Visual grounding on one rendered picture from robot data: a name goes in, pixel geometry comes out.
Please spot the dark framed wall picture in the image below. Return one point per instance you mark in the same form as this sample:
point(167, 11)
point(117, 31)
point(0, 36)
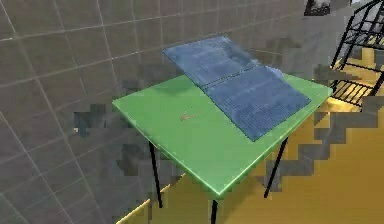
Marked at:
point(316, 6)

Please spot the green table with black legs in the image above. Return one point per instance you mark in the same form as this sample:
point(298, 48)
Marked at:
point(186, 140)

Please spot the blue open newspaper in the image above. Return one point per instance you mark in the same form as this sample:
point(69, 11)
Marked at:
point(240, 90)

